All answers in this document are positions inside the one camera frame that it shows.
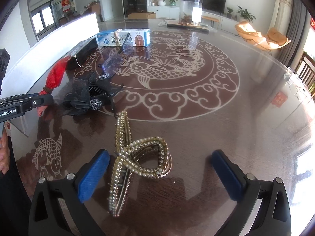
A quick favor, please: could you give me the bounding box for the white cardboard box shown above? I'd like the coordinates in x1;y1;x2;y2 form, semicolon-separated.
1;13;99;98

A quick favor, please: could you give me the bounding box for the blue white ointment box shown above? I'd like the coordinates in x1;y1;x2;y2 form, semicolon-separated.
96;28;151;47

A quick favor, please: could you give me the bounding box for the gold pearl hair claw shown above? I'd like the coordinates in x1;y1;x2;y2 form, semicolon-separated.
108;110;172;217

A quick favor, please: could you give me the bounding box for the orange lounge chair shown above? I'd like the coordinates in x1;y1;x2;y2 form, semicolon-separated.
235;21;291;51

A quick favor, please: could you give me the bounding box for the person left hand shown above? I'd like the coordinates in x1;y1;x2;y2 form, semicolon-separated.
0;129;10;175

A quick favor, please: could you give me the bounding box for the white tv cabinet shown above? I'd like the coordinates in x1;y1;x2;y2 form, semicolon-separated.
147;6;239;35

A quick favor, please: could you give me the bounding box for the black rectangular box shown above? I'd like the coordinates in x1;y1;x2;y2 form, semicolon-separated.
65;35;98;70

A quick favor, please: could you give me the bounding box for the red foil packet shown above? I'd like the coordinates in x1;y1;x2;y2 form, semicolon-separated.
36;55;72;117

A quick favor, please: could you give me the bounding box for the brown cardboard carton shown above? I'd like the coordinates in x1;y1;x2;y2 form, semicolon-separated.
128;12;157;20

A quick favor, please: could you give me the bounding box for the clear jar on tray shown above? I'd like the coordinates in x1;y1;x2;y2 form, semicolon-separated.
167;0;210;33

